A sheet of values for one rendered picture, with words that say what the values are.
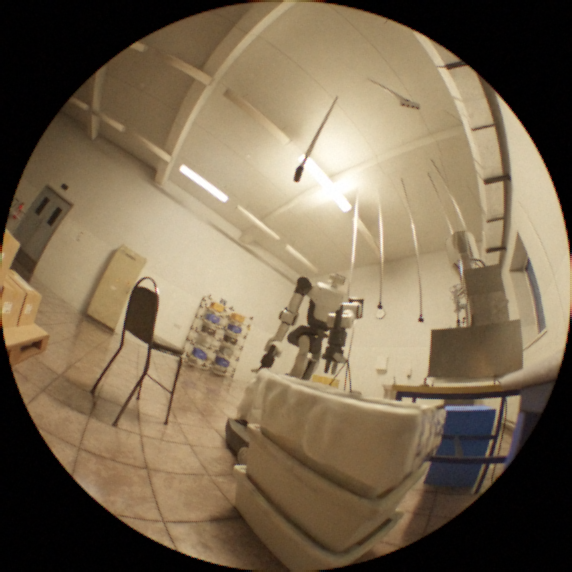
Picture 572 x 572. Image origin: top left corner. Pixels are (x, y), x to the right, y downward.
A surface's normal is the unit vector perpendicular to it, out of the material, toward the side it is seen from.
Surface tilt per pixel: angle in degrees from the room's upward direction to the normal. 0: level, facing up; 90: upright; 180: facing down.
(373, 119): 180
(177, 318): 90
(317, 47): 180
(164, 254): 90
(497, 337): 90
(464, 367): 90
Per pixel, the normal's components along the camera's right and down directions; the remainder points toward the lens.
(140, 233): 0.67, -0.14
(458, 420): -0.70, -0.47
